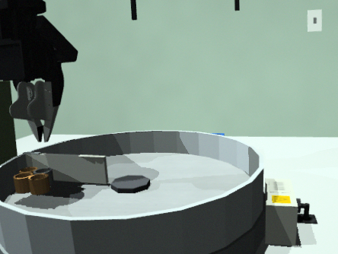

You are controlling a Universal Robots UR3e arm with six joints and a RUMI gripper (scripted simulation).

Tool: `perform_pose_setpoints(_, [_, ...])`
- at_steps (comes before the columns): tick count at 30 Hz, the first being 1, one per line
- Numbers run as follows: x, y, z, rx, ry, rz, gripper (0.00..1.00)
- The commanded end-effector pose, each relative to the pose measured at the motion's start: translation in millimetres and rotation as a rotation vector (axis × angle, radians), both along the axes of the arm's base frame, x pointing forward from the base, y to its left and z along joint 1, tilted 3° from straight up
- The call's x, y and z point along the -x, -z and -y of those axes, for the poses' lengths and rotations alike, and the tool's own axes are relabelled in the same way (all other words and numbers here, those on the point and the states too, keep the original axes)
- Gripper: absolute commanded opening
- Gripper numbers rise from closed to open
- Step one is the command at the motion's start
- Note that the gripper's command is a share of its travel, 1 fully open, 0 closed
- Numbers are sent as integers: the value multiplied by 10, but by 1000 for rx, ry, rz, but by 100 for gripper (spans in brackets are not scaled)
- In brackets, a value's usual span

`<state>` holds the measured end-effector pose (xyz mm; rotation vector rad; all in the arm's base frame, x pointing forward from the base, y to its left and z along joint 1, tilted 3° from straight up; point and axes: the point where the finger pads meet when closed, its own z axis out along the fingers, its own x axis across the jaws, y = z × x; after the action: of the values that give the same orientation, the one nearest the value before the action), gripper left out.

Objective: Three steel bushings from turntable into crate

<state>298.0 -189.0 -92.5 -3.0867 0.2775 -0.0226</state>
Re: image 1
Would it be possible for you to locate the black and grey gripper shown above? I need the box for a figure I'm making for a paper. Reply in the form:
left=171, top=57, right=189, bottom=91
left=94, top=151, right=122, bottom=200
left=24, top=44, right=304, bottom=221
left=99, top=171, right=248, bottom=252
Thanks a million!
left=0, top=0, right=64, bottom=142

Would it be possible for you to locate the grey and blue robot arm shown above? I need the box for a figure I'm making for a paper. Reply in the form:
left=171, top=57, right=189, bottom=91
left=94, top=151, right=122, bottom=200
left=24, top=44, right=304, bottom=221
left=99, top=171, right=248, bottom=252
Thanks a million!
left=35, top=14, right=78, bottom=63

